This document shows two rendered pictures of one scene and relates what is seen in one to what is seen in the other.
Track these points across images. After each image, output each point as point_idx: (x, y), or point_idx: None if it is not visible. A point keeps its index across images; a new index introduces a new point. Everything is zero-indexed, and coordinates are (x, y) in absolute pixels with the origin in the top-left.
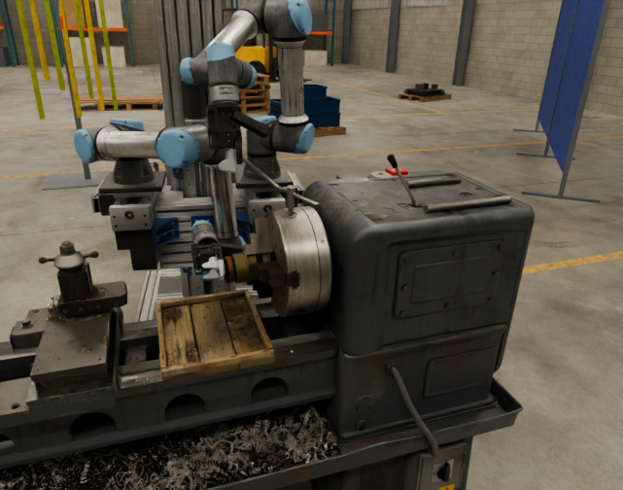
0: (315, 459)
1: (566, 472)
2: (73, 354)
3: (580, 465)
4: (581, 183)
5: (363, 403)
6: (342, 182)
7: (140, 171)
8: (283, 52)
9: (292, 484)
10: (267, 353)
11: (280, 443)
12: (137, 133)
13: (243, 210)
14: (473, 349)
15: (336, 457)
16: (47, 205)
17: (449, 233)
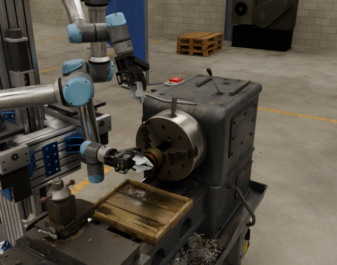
0: (215, 255)
1: (261, 217)
2: (112, 251)
3: (263, 211)
4: (151, 74)
5: (221, 213)
6: (163, 91)
7: (0, 121)
8: (96, 14)
9: None
10: (191, 202)
11: (197, 256)
12: (28, 88)
13: (74, 131)
14: (246, 164)
15: (228, 246)
16: None
17: (245, 103)
